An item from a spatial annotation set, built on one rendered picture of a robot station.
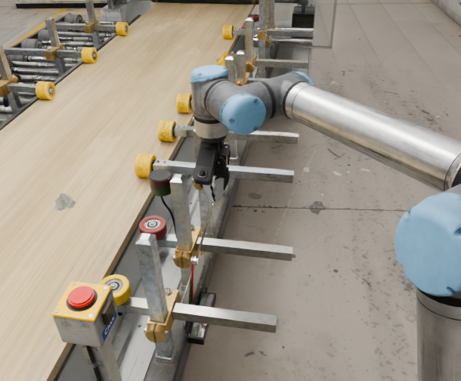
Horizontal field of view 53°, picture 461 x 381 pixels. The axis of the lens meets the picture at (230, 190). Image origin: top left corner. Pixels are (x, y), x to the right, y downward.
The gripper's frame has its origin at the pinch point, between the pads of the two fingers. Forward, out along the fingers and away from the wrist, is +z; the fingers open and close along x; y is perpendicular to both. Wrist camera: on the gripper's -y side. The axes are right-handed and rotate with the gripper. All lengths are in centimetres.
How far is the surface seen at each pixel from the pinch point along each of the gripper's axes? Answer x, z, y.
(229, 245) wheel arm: -4.3, 14.6, -2.4
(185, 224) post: 6.6, 3.9, -7.4
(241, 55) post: 8, -8, 93
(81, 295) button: 8, -23, -57
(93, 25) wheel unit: 115, 5, 172
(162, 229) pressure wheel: 15.2, 10.4, -3.2
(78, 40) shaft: 138, 21, 192
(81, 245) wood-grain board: 35.9, 10.5, -13.2
